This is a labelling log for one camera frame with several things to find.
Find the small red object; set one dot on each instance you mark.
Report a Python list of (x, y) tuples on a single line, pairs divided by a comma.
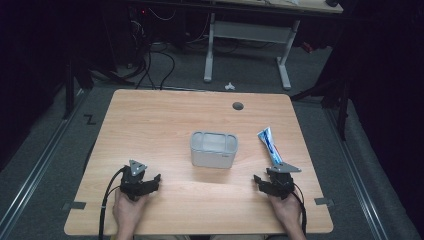
[(307, 47)]

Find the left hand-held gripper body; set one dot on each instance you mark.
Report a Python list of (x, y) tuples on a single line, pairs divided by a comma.
[(133, 183)]

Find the person's right hand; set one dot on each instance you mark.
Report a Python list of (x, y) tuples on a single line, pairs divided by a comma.
[(287, 208)]

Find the dark computer tower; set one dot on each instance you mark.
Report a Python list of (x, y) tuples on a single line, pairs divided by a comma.
[(138, 33)]

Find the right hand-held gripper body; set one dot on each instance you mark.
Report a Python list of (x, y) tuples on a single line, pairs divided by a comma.
[(282, 183)]

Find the black metal stand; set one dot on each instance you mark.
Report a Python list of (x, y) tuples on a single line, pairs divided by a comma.
[(341, 110), (69, 90)]

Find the grey tape piece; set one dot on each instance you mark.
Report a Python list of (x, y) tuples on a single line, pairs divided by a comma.
[(324, 201), (75, 205)]

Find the small white floor object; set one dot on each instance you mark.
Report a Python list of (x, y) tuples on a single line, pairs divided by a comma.
[(229, 87)]

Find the grey plastic basket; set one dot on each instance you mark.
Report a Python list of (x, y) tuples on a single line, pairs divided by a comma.
[(213, 150)]

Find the light wooden desk top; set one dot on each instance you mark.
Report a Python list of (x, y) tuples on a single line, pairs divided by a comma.
[(283, 5)]

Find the person's left hand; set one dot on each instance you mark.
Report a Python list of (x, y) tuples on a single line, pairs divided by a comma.
[(128, 210)]

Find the metal floor rail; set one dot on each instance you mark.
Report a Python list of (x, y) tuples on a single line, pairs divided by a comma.
[(36, 170), (358, 173)]

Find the white metal desk frame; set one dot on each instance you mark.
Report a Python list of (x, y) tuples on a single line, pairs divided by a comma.
[(250, 32)]

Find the blue white toothpaste tube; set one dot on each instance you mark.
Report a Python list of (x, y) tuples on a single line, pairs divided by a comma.
[(270, 146)]

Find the dark round table grommet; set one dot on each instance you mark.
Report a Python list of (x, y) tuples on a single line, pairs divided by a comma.
[(237, 106)]

